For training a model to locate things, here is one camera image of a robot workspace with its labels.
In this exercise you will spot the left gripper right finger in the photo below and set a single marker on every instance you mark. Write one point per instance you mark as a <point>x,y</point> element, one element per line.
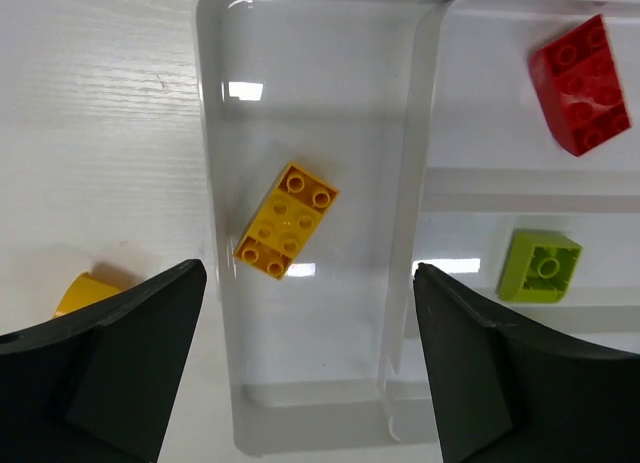
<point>506,388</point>

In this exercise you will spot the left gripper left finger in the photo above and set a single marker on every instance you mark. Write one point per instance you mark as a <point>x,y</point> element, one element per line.
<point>99,384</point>

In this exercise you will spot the yellow lego brick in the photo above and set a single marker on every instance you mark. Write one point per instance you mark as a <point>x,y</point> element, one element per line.
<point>286,219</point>
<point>84,291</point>

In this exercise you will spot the white compartment tray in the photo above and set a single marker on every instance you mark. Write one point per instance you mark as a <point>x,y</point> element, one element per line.
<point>423,115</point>

